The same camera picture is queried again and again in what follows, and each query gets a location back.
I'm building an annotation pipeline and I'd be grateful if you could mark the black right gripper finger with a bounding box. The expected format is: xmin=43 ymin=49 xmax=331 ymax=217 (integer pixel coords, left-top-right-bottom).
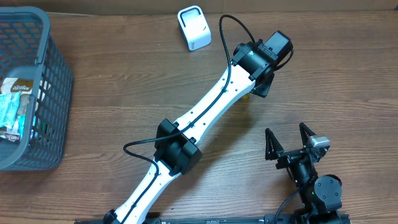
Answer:
xmin=299 ymin=123 xmax=316 ymax=146
xmin=265 ymin=128 xmax=284 ymax=161

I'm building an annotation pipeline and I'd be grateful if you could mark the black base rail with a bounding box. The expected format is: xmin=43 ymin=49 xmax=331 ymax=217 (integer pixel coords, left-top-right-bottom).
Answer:
xmin=74 ymin=212 xmax=352 ymax=224

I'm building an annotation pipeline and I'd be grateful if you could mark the grey plastic basket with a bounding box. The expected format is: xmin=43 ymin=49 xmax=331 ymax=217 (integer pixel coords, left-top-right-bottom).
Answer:
xmin=1 ymin=6 xmax=74 ymax=171

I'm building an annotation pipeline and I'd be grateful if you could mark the brown snack pouch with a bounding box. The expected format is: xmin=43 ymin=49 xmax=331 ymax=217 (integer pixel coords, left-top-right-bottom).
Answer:
xmin=1 ymin=78 xmax=34 ymax=94

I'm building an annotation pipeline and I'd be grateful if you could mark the teal snack packet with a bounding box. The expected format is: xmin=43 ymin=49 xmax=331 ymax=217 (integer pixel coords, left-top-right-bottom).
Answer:
xmin=0 ymin=92 xmax=21 ymax=128

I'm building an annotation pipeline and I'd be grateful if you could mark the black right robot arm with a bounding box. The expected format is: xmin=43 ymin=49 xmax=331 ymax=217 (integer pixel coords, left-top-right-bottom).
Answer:
xmin=265 ymin=123 xmax=348 ymax=223

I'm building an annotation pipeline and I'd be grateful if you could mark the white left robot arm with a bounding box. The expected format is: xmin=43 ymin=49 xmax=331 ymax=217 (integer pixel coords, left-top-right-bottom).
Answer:
xmin=103 ymin=31 xmax=293 ymax=223

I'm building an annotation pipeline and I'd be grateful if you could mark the white barcode scanner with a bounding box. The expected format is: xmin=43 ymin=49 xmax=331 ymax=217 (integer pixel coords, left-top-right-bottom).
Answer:
xmin=177 ymin=5 xmax=211 ymax=51

